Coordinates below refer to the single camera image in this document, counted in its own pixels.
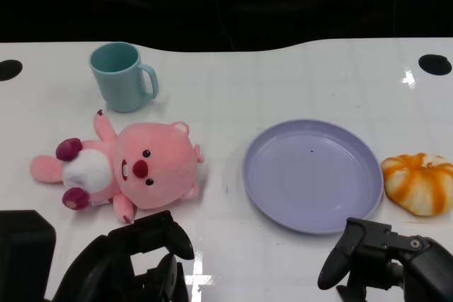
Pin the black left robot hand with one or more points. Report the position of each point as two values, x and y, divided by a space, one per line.
102 263

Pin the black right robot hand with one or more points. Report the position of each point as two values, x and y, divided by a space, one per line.
375 249

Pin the pink plush beaver doll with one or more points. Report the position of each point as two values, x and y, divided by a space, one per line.
159 167

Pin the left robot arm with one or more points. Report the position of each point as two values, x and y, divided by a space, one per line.
21 256

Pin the lilac plastic plate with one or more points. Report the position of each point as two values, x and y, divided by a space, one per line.
311 181

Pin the orange striped bread bun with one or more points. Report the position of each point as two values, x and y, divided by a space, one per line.
417 185

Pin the teal plastic mug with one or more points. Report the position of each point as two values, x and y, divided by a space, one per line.
120 86

